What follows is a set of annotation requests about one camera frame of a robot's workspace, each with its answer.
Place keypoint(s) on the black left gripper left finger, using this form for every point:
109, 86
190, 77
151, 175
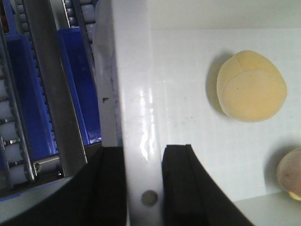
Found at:
95, 196

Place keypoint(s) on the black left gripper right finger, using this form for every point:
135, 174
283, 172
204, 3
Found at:
191, 196

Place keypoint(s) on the pink smiling plush toy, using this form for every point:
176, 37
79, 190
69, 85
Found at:
289, 173

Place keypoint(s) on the cream round plush toy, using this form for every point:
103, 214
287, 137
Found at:
250, 88

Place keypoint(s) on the white plastic Totelife tote box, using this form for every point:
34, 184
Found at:
156, 62

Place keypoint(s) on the blue bin upper left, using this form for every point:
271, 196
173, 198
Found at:
33, 104

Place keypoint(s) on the left roller track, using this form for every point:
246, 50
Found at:
13, 141

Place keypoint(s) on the blue parts bin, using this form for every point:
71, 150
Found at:
81, 83

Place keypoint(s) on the metal side guide rail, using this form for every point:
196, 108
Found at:
63, 116

